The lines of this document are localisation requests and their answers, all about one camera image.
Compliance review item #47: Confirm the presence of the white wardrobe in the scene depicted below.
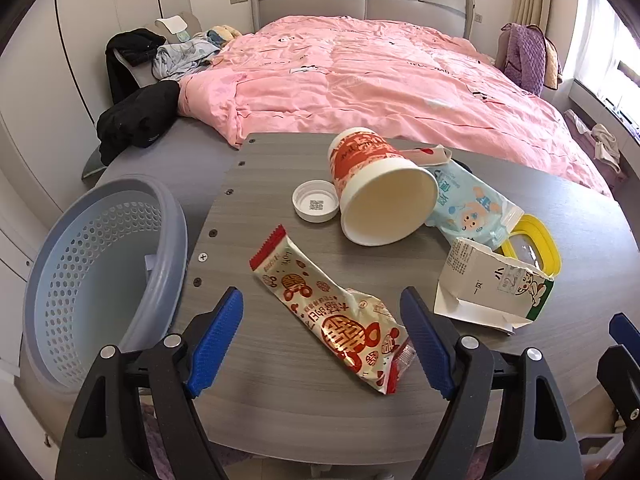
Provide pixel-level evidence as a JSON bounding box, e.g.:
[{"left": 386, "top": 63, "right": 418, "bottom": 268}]
[{"left": 0, "top": 0, "right": 166, "bottom": 371}]

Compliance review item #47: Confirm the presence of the window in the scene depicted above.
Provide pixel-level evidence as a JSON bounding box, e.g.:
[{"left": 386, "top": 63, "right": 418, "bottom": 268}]
[{"left": 574, "top": 0, "right": 640, "bottom": 137}]

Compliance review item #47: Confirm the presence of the beige chair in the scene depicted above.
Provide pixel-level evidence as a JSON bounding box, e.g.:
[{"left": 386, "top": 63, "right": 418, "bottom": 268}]
[{"left": 154, "top": 12, "right": 204, "bottom": 45}]

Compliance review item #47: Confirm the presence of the grey bed mattress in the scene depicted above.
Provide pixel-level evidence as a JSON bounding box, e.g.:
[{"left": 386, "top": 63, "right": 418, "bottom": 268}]
[{"left": 82, "top": 112, "right": 243, "bottom": 187}]

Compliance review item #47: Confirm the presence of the white round plastic lid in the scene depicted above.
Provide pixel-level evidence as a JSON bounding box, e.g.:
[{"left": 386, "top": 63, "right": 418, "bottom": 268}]
[{"left": 292, "top": 180, "right": 341, "bottom": 223}]

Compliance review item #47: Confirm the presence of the torn white milk carton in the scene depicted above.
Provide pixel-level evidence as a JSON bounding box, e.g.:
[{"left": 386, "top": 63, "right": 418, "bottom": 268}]
[{"left": 432, "top": 237, "right": 556, "bottom": 335}]

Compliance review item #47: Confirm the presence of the red and white snack wrapper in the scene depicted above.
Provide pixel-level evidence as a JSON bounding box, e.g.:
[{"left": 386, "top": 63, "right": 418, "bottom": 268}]
[{"left": 249, "top": 225, "right": 419, "bottom": 396}]

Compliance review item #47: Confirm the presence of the small red and white packet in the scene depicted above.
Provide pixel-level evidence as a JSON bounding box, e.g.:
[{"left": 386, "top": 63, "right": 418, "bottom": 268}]
[{"left": 400, "top": 144, "right": 454, "bottom": 169}]

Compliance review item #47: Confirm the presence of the yellow rimmed clear lid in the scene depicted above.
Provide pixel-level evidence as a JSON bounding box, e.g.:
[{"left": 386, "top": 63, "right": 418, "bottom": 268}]
[{"left": 500, "top": 213, "right": 562, "bottom": 277}]

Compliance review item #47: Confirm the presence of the pink cloth pile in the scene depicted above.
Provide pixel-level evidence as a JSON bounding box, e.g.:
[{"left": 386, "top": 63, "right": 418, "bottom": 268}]
[{"left": 564, "top": 109, "right": 628, "bottom": 183}]

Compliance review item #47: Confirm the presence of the yellow cloth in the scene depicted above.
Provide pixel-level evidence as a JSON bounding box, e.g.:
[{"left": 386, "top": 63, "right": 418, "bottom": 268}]
[{"left": 542, "top": 37, "right": 564, "bottom": 91}]

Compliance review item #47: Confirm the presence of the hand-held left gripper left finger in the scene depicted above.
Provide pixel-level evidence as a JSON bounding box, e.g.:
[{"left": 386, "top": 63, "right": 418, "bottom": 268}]
[{"left": 55, "top": 286, "right": 246, "bottom": 480}]

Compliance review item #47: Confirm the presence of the white cloth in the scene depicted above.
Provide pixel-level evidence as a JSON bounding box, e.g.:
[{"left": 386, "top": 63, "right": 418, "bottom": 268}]
[{"left": 154, "top": 16, "right": 187, "bottom": 36}]

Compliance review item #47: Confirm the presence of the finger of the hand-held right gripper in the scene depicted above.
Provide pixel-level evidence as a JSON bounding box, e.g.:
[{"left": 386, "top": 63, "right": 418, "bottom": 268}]
[{"left": 596, "top": 312, "right": 640, "bottom": 433}]

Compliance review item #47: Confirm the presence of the grey-green cushion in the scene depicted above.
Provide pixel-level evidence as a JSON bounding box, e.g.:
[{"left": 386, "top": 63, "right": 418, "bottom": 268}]
[{"left": 81, "top": 141, "right": 110, "bottom": 179}]

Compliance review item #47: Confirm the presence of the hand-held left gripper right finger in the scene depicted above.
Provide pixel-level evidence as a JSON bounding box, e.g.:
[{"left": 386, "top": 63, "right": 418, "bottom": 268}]
[{"left": 400, "top": 286, "right": 586, "bottom": 480}]

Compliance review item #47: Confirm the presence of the black clothing pile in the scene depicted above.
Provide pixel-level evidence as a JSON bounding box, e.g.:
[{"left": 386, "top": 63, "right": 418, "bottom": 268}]
[{"left": 96, "top": 80, "right": 181, "bottom": 166}]

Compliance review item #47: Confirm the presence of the light grey-blue clothing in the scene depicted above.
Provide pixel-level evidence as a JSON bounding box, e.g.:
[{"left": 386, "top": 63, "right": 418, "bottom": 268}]
[{"left": 152, "top": 40, "right": 221, "bottom": 81}]

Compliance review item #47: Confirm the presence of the cream crumpled cloth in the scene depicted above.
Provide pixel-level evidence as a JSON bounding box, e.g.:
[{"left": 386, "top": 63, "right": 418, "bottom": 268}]
[{"left": 592, "top": 123, "right": 621, "bottom": 171}]

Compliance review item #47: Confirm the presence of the purple backpack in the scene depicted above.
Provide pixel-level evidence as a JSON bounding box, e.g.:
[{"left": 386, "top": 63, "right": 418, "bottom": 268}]
[{"left": 500, "top": 22, "right": 549, "bottom": 96}]

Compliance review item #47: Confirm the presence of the red and white paper cup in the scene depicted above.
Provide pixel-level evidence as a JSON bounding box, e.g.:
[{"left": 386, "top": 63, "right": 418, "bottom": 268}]
[{"left": 327, "top": 127, "right": 441, "bottom": 247}]

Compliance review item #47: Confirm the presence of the yellow and blue plush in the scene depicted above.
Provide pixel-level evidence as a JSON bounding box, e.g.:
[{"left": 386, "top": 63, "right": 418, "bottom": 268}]
[{"left": 205, "top": 24, "right": 244, "bottom": 49}]

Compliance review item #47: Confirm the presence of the pink duvet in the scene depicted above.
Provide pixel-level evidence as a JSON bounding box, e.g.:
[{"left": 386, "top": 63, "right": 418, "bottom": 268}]
[{"left": 177, "top": 16, "right": 614, "bottom": 197}]

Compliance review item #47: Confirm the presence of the grey padded headboard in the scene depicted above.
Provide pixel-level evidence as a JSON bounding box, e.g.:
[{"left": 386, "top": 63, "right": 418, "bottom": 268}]
[{"left": 249, "top": 0, "right": 475, "bottom": 41}]

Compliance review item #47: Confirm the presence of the light blue wipes packet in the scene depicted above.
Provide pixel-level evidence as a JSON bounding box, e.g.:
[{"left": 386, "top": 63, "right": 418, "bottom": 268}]
[{"left": 427, "top": 159, "right": 524, "bottom": 251}]

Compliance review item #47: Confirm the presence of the black jacket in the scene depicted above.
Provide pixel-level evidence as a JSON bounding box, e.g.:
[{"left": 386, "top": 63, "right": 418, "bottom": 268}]
[{"left": 104, "top": 29, "right": 167, "bottom": 106}]

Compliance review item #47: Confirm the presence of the blue perforated plastic basket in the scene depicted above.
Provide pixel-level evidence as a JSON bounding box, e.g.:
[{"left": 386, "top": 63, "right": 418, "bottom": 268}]
[{"left": 22, "top": 174, "right": 189, "bottom": 397}]

